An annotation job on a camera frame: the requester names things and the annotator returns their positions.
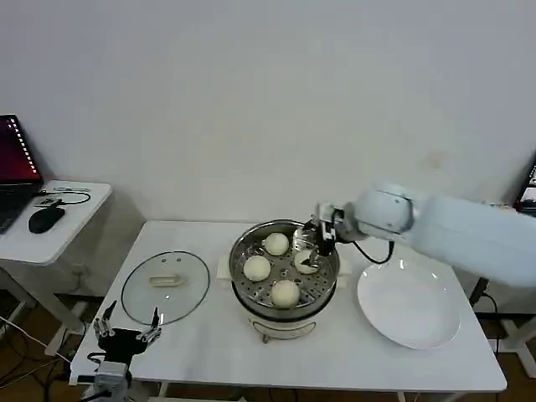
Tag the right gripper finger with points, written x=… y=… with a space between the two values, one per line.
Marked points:
x=312 y=260
x=305 y=238

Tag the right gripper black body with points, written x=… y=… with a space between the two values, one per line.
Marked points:
x=328 y=238

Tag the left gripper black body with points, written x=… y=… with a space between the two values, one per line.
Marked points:
x=121 y=343

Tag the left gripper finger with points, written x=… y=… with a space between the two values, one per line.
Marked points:
x=153 y=331
x=104 y=326

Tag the white steamed bun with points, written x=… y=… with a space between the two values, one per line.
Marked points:
x=256 y=268
x=302 y=268
x=276 y=244
x=285 y=293

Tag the round glass lid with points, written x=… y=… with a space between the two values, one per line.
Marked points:
x=138 y=293

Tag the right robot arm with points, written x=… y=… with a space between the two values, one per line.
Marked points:
x=452 y=234

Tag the steel steamer basket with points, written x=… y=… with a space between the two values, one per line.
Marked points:
x=251 y=247

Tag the white electric cooker base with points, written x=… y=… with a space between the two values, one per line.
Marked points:
x=285 y=324

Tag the white side table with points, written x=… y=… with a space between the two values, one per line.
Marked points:
x=63 y=243

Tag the white round plate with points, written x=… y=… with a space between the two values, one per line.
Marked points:
x=408 y=305

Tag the black computer mouse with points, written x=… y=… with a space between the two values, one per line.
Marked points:
x=45 y=220

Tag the black laptop with red screen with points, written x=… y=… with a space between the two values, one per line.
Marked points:
x=12 y=167

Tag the white desk frame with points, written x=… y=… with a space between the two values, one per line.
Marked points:
x=517 y=331

